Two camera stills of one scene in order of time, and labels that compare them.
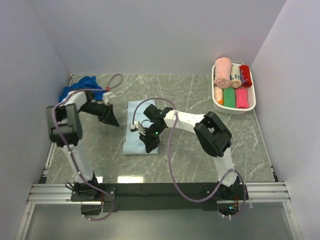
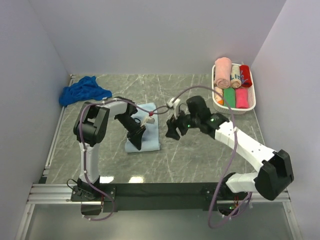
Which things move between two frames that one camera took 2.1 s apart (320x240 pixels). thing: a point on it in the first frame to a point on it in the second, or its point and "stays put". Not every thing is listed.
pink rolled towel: (223, 67) stays put
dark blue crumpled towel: (86, 83) stays put
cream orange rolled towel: (218, 94) stays put
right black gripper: (150, 143) to (172, 124)
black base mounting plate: (166, 197) stays put
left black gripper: (108, 115) to (136, 136)
